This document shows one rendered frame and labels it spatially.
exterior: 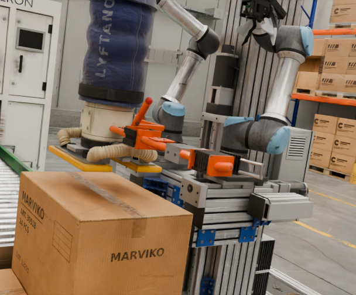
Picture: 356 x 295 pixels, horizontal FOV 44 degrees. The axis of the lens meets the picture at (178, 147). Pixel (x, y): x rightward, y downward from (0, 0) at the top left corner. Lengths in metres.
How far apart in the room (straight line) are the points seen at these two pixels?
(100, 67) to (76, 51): 9.92
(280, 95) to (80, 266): 1.00
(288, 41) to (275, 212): 0.68
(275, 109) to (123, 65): 0.64
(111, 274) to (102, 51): 0.70
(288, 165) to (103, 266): 1.17
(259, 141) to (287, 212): 0.33
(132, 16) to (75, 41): 9.92
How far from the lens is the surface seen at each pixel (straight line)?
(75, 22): 11.43
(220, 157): 1.05
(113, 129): 1.49
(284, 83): 1.83
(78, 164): 1.44
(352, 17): 9.91
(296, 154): 2.25
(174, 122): 2.19
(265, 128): 1.76
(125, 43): 1.49
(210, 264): 2.22
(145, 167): 1.50
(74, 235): 1.33
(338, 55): 9.89
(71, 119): 11.33
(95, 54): 1.52
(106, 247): 1.36
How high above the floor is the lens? 1.35
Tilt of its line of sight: 8 degrees down
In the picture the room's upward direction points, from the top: 8 degrees clockwise
